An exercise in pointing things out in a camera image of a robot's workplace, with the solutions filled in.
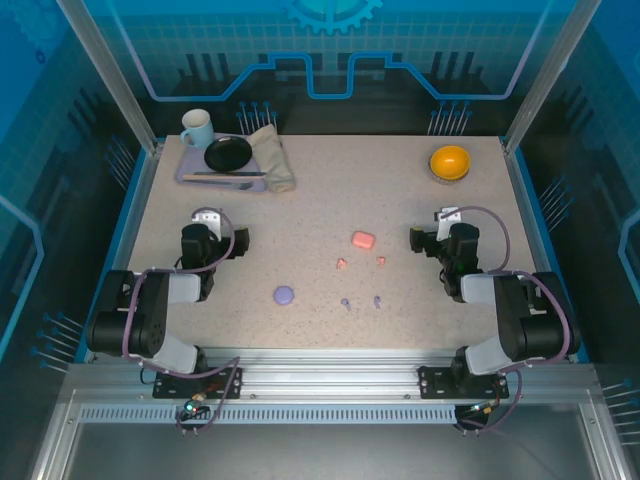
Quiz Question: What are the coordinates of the woven coaster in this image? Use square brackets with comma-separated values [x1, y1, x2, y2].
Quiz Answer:
[430, 167, 471, 188]

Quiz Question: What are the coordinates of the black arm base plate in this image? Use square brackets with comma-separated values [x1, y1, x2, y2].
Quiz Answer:
[152, 367, 244, 400]
[417, 366, 510, 400]

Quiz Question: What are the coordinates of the power connector with LED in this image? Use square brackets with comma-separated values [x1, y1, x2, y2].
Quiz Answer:
[182, 397, 209, 421]
[467, 399, 501, 421]

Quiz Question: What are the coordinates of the light blue mug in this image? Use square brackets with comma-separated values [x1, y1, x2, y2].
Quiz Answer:
[179, 108, 216, 150]

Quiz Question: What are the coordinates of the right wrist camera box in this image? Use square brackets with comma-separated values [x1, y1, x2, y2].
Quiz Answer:
[432, 205, 460, 241]

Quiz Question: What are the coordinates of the grey metal fork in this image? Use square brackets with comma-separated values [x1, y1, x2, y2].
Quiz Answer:
[199, 180, 254, 192]

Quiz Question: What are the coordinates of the black plate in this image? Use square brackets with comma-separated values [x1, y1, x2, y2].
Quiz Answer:
[203, 135, 253, 174]

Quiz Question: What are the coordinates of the beige folded cloth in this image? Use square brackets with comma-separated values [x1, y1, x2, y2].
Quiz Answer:
[248, 123, 297, 195]

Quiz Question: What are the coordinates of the slotted grey cable duct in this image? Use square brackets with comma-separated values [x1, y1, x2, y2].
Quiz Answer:
[79, 405, 459, 425]

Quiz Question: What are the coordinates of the lavender tray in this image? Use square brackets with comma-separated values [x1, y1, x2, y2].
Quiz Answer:
[174, 132, 269, 194]

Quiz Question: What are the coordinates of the aluminium mounting rail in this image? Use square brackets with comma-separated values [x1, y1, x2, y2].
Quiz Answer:
[74, 348, 596, 401]

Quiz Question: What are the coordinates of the orange bowl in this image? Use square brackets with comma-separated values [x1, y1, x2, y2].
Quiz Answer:
[429, 145, 472, 181]

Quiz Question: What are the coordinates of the aluminium frame post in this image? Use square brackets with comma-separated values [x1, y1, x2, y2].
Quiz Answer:
[502, 0, 601, 157]
[55, 0, 165, 157]

